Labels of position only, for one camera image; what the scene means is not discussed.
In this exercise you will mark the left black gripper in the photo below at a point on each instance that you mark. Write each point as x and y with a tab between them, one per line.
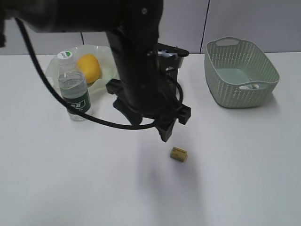
145	95

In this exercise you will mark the yellow eraser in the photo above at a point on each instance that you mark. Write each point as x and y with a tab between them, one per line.
178	154

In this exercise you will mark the white waste paper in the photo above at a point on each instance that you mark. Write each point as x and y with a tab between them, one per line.
249	86

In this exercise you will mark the yellow mango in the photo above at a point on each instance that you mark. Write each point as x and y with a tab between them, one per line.
89	66

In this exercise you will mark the clear water bottle green label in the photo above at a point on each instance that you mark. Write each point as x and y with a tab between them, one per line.
72	83

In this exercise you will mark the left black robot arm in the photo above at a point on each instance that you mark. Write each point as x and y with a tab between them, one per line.
134	18

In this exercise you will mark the black mesh pen holder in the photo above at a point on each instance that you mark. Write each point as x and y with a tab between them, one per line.
172	75

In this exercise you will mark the translucent green wavy plate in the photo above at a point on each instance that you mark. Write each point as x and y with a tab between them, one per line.
105	59

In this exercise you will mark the green plastic woven basket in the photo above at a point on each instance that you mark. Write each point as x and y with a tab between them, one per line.
230	63

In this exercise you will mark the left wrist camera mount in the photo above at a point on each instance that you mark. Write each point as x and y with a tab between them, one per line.
170	56

